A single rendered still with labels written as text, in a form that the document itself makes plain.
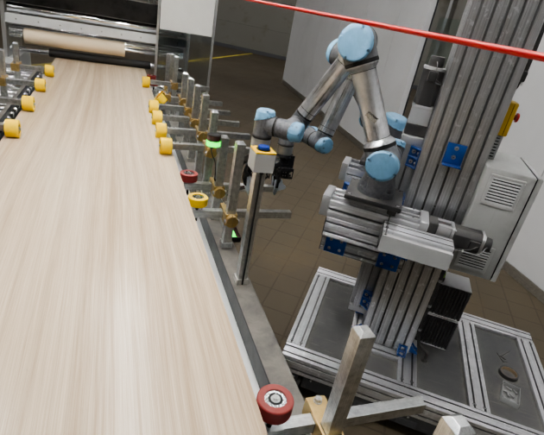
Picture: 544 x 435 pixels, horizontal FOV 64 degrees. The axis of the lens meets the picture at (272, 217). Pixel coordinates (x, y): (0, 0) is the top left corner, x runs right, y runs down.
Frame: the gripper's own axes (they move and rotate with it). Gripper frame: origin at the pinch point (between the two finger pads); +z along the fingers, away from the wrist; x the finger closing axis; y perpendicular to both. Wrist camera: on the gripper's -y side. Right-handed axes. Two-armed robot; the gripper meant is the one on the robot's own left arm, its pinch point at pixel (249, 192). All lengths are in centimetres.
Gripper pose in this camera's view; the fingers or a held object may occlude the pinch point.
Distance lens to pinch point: 182.4
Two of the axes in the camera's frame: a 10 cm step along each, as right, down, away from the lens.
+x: 7.7, -1.5, 6.1
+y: 6.1, 4.4, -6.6
